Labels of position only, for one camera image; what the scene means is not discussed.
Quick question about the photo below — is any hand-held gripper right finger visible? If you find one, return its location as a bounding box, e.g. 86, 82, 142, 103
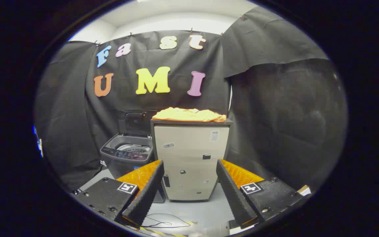
216, 159, 305, 229

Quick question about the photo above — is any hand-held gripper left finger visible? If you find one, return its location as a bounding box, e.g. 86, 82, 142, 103
72, 160, 164, 229

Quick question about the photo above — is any grey washing machine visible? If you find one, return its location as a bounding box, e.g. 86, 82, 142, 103
100, 133, 166, 203

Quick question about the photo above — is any dark washing machine lid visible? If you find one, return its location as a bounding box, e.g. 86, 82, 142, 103
118, 110, 157, 136

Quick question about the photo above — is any orange yellow shirt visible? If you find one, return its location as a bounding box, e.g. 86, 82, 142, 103
152, 107, 227, 123

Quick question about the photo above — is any cardboard piece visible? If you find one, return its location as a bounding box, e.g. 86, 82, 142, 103
296, 185, 312, 197

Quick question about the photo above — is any black backdrop cloth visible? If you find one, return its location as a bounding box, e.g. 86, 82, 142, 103
34, 6, 348, 193

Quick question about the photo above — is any blue white object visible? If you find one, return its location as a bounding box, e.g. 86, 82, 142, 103
33, 126, 44, 158

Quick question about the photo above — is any thin black cable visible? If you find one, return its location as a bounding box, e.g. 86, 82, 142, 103
142, 213, 193, 228

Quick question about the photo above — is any beige cabinet with dark frame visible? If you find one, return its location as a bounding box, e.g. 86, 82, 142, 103
150, 118, 234, 202

